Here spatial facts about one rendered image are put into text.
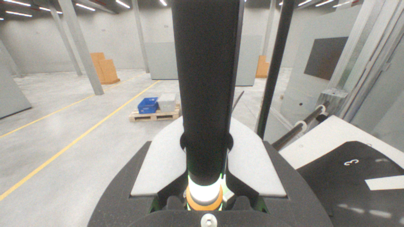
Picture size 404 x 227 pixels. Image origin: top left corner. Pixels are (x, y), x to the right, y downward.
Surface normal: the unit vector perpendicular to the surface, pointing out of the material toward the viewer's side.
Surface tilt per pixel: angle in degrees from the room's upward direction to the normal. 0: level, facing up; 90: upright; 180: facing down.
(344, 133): 50
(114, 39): 90
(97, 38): 90
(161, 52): 90
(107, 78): 90
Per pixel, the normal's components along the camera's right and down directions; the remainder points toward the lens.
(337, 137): -0.78, -0.56
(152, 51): -0.01, 0.47
